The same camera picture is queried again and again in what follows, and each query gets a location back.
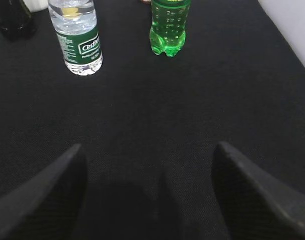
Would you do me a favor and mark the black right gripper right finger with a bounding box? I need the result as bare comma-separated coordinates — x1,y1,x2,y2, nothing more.
211,141,305,240

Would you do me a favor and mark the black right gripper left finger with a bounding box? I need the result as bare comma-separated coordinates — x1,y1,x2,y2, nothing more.
0,144,88,240

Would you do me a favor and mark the clear water bottle green label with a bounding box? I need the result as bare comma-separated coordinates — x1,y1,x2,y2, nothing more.
48,0,103,76

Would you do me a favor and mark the dark cola bottle red label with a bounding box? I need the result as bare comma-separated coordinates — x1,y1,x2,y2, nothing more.
0,0,37,42

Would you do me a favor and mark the green soda bottle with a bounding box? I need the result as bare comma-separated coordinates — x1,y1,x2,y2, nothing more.
149,0,191,57

